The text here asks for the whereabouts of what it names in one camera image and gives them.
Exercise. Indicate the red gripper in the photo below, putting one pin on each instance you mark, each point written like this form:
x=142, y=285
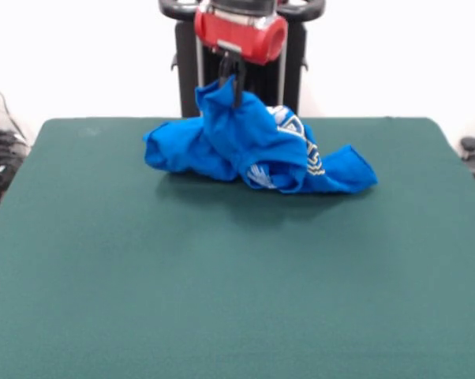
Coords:
x=241, y=35

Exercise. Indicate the blue printed T-shirt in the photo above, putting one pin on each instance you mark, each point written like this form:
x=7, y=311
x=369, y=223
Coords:
x=229, y=146

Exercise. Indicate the dark green table cloth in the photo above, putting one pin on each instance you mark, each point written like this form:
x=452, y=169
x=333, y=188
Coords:
x=221, y=296

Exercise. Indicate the black office chair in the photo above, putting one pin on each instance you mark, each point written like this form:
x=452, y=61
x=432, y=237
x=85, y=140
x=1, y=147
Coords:
x=471, y=144

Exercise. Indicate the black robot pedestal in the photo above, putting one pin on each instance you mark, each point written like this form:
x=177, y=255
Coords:
x=292, y=79

